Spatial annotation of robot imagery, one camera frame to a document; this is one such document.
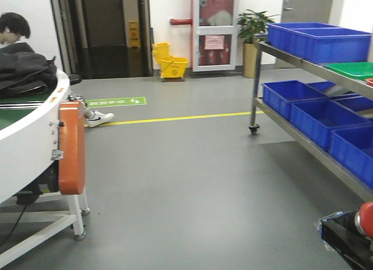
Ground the potted green plant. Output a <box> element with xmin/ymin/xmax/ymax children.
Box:
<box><xmin>237</xmin><ymin>9</ymin><xmax>276</xmax><ymax>78</ymax></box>

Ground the seated person dark hair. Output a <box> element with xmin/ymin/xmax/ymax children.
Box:
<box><xmin>1</xmin><ymin>12</ymin><xmax>31</xmax><ymax>48</ymax></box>

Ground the white curved conveyor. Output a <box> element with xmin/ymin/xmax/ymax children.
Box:
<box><xmin>1</xmin><ymin>71</ymin><xmax>90</xmax><ymax>267</ymax></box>

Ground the red fire hydrant cabinet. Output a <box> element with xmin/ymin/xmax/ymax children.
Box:
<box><xmin>191</xmin><ymin>0</ymin><xmax>239</xmax><ymax>72</ymax></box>

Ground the orange motor cover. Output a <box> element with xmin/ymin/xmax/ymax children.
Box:
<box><xmin>58</xmin><ymin>101</ymin><xmax>86</xmax><ymax>195</ymax></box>

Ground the yellow wet floor sign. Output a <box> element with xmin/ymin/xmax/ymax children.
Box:
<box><xmin>128</xmin><ymin>20</ymin><xmax>141</xmax><ymax>48</ymax></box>

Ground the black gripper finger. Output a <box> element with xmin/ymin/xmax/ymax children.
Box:
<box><xmin>319</xmin><ymin>211</ymin><xmax>372</xmax><ymax>269</ymax></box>

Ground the steel trolley cart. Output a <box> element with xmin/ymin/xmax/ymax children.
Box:
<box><xmin>248</xmin><ymin>36</ymin><xmax>373</xmax><ymax>204</ymax></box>

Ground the blue bin cart lower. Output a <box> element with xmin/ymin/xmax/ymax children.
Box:
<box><xmin>262</xmin><ymin>80</ymin><xmax>326</xmax><ymax>121</ymax></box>

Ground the yellow mop bucket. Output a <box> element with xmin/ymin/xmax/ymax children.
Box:
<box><xmin>152</xmin><ymin>42</ymin><xmax>188</xmax><ymax>79</ymax></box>

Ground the blue bin on cart top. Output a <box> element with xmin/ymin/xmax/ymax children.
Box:
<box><xmin>267</xmin><ymin>22</ymin><xmax>371</xmax><ymax>64</ymax></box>

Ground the green plastic tray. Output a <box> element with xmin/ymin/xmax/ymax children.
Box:
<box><xmin>325</xmin><ymin>62</ymin><xmax>372</xmax><ymax>80</ymax></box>

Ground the red mushroom push button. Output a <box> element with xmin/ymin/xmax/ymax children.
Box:
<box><xmin>354</xmin><ymin>202</ymin><xmax>372</xmax><ymax>239</ymax></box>

